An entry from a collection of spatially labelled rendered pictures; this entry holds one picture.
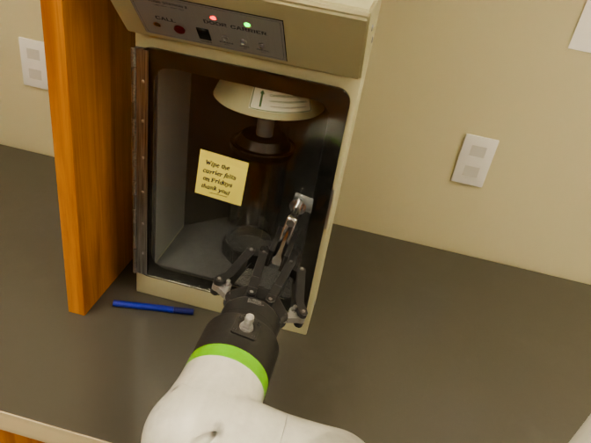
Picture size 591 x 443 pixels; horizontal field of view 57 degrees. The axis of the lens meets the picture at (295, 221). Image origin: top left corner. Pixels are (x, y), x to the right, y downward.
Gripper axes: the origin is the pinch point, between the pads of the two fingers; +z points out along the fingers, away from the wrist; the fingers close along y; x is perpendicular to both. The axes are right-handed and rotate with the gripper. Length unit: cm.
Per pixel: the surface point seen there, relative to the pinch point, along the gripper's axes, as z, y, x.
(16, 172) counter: 34, 66, 31
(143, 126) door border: 4.2, 25.7, -8.8
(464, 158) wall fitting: 48, -29, -6
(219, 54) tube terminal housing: 5.4, 17.3, -22.7
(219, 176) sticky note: 4.1, 12.7, -5.4
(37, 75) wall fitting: 48, 70, 12
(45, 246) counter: 11, 44, 28
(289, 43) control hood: -0.8, 7.7, -29.2
